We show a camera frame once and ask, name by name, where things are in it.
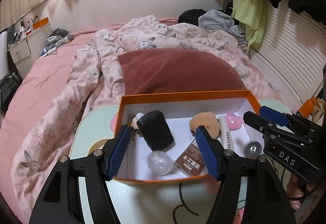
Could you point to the pink floral duvet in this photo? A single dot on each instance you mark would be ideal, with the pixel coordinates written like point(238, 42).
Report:
point(101, 66)

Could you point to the pink heart-shaped trinket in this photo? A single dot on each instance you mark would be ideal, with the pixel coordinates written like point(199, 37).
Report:
point(234, 122)

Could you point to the grey hoodie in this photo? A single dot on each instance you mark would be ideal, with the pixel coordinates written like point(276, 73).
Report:
point(216, 20)

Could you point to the white bed headboard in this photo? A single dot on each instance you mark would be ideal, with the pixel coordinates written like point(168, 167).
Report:
point(114, 2)

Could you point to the dark red ribbed pillow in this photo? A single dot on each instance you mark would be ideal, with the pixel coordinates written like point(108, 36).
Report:
point(178, 71)

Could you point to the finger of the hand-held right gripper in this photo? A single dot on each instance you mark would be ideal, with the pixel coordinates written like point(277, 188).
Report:
point(257, 122)
point(272, 114)

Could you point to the group of small bottles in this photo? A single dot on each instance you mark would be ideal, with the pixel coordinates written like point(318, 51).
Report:
point(21, 33)

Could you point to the bubble wrap bundle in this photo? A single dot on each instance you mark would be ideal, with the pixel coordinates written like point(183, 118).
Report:
point(160, 162)

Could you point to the orange cardboard box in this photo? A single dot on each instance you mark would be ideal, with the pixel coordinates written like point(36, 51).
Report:
point(178, 106)

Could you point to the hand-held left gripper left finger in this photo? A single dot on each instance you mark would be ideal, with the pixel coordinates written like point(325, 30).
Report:
point(118, 152)

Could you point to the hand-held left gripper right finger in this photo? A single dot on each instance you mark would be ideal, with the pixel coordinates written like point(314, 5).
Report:
point(208, 155)

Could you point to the person's right hand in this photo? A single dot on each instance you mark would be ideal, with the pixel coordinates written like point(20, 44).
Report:
point(295, 196)

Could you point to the white cosmetic tube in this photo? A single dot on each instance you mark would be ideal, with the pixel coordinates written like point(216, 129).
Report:
point(226, 134)

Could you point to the brown card box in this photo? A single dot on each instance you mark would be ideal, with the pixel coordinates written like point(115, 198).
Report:
point(189, 161)

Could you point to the light green hanging garment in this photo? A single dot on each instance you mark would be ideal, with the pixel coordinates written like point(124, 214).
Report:
point(244, 10)

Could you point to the white blue bottle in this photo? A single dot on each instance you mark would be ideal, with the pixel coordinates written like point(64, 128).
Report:
point(48, 52)

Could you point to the pink bed sheet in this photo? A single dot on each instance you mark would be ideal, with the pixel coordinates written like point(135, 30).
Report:
point(43, 81)

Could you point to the mint cartoon lap table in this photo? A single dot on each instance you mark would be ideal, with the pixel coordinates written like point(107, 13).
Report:
point(142, 201)

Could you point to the black bag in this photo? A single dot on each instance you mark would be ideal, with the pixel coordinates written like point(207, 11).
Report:
point(10, 83)

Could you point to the white slatted wardrobe door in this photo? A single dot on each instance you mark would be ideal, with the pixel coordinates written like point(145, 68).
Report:
point(290, 61)

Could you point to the grey knitted item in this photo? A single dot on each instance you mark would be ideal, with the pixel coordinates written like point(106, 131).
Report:
point(57, 33)

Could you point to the small orange box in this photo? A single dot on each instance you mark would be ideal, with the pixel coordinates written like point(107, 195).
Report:
point(40, 23)

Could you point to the beige cloth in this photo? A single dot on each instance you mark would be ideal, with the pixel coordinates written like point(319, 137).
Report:
point(320, 109)

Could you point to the blue white patterned pouch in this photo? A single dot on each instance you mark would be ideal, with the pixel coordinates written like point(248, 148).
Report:
point(65, 40)

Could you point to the dark red embossed case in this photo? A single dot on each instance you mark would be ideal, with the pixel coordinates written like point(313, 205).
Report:
point(156, 132)

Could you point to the orange bottle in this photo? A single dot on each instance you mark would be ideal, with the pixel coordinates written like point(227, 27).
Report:
point(307, 106)

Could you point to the black clothing pile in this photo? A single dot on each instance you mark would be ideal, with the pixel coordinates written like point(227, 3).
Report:
point(191, 16)

